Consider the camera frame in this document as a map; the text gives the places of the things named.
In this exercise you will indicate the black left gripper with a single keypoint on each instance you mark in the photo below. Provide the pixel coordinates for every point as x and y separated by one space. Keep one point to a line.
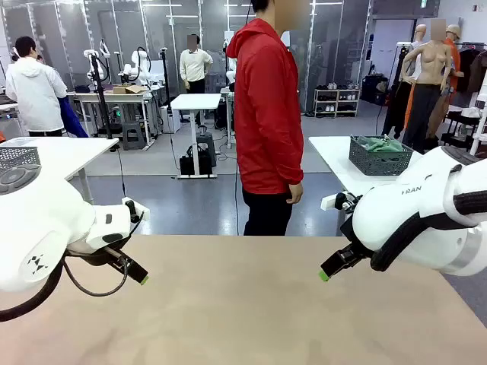
95 258

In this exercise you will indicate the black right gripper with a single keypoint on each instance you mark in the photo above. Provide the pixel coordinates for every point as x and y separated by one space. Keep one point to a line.
349 233

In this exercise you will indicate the grey perforated plastic basket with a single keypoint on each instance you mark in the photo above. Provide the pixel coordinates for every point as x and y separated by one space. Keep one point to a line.
19 156
380 163

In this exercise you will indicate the green towel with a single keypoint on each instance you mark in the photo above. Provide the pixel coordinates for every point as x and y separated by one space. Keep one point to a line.
380 146

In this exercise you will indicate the blue jacket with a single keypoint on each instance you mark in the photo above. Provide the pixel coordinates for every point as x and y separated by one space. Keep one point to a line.
72 118

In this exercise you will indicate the white jacket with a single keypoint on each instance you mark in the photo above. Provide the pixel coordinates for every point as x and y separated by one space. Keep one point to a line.
34 99

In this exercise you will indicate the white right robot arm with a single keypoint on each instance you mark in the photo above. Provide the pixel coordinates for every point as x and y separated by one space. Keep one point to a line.
399 213

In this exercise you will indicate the person's red-sleeved right forearm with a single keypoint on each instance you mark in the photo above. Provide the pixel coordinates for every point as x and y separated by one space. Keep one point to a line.
293 167

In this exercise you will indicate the white lab robot arm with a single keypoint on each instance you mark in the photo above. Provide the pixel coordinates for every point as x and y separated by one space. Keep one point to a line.
139 64
230 76

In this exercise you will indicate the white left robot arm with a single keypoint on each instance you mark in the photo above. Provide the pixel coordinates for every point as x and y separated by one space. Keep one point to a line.
38 213

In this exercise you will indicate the person's right hand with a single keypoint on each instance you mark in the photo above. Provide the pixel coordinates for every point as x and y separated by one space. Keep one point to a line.
295 193

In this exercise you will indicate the white side table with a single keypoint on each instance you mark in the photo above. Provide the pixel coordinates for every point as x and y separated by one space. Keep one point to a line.
331 159
83 152

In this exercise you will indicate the black bags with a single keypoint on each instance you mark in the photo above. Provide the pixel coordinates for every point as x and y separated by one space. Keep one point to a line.
188 163

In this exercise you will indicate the grey plastic step stool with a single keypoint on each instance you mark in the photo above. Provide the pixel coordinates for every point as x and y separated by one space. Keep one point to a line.
133 131

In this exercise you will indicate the grey stool beside desk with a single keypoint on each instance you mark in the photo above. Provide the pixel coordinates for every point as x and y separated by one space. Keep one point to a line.
207 146

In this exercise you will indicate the white cabinet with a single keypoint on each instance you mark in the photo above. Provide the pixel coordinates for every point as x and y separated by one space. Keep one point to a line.
171 119

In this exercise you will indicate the white shoe rack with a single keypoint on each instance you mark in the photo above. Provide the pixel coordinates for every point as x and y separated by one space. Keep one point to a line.
336 102

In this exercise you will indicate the person in red jacket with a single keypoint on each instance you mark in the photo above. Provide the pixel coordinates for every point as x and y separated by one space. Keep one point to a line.
266 114

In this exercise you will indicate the long white work table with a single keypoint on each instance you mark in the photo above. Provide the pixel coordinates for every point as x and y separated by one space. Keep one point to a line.
114 97

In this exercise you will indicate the black tripod stand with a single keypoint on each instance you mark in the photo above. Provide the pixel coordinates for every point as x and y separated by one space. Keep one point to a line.
100 95

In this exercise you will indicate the open cardboard box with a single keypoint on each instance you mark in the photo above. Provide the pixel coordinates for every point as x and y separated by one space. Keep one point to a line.
129 89

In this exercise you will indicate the white standing desk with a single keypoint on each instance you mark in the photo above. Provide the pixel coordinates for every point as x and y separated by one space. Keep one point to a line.
196 100

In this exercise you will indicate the white robot desk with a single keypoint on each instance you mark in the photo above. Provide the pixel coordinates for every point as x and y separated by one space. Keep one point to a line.
228 114

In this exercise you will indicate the black pole stand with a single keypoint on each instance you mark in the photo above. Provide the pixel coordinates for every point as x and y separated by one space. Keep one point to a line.
165 76

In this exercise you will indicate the black-haired lab worker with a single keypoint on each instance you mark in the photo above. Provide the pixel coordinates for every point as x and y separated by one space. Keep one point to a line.
196 64
34 95

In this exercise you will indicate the beige mannequin with black trousers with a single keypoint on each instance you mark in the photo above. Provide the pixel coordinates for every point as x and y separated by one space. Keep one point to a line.
431 61

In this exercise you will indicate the dark garments on rack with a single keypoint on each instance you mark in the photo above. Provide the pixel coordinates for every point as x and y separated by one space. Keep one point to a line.
475 72

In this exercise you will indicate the pale mannequin with dark clothes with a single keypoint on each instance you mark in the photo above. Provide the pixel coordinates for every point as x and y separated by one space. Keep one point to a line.
420 34

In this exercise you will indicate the mannequin with orange clothes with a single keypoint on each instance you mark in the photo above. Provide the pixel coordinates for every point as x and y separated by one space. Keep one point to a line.
452 32

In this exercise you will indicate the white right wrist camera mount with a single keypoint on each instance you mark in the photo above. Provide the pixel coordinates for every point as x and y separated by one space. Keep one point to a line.
328 202

